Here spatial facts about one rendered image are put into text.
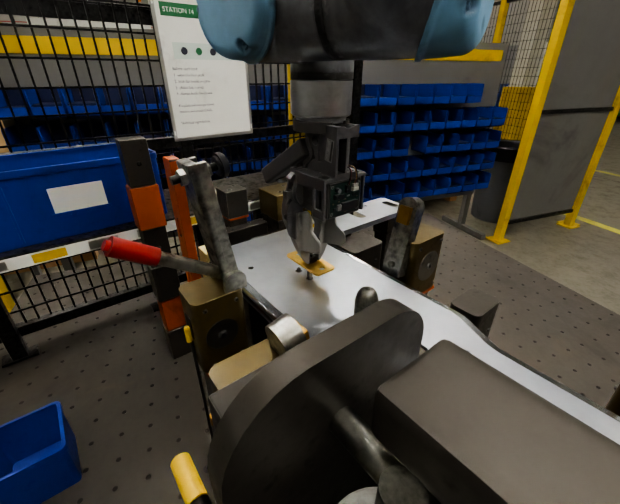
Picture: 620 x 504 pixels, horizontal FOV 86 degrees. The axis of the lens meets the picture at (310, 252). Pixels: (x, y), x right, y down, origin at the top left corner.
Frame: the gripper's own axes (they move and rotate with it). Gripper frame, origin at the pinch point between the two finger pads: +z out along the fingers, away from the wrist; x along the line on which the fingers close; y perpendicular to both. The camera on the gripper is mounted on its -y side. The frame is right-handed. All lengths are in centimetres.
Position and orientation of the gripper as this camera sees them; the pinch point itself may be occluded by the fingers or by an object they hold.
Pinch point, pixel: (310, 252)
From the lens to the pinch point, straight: 53.0
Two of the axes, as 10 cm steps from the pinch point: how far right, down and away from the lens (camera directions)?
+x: 7.9, -2.9, 5.4
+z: -0.1, 8.8, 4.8
